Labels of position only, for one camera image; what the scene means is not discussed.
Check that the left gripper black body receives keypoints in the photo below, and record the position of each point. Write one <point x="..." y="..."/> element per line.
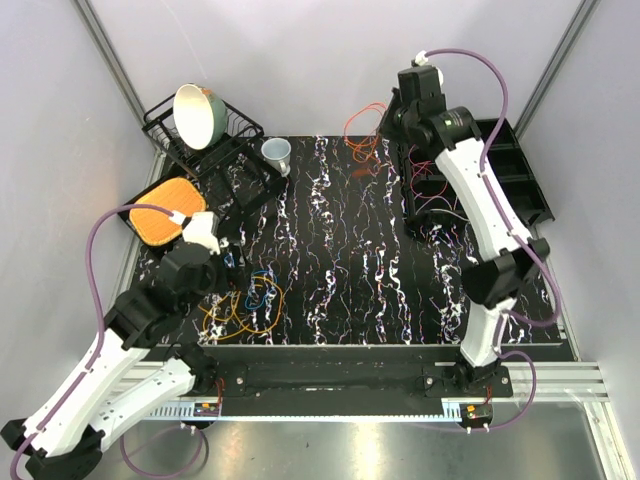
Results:
<point x="217" y="283"/>

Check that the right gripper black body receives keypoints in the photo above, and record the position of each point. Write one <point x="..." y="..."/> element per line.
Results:
<point x="395" y="126"/>

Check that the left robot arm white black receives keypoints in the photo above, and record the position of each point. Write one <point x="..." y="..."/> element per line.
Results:
<point x="67" y="437"/>

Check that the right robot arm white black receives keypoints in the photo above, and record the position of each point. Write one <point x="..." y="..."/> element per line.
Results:
<point x="510" y="256"/>

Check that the black bin near left column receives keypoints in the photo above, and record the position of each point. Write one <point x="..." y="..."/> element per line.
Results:
<point x="431" y="204"/>

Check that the black bin far right column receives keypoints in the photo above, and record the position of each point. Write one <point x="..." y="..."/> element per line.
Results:
<point x="505" y="138"/>

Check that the black bin middle right column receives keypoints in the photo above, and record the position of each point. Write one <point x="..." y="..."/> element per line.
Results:
<point x="508" y="163"/>

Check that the black bin near right column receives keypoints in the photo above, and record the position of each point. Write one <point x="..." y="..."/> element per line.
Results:
<point x="527" y="200"/>

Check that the light blue cup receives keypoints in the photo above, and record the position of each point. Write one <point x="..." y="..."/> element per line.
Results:
<point x="277" y="152"/>

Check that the cream green bowl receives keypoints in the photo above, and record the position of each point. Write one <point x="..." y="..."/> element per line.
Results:
<point x="200" y="116"/>

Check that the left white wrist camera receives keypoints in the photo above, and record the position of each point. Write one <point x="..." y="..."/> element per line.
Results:
<point x="201" y="229"/>

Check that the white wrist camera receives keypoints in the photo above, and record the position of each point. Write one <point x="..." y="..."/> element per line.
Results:
<point x="201" y="229"/>
<point x="422" y="59"/>

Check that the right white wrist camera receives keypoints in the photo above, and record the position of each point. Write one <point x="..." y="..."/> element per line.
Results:
<point x="422" y="59"/>

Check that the black wire dish rack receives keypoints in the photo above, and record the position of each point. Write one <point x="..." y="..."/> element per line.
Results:
<point x="230" y="174"/>

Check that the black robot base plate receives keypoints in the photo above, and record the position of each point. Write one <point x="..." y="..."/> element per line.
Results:
<point x="352" y="381"/>

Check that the aluminium rail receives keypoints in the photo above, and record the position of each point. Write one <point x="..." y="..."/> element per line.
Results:
<point x="543" y="381"/>

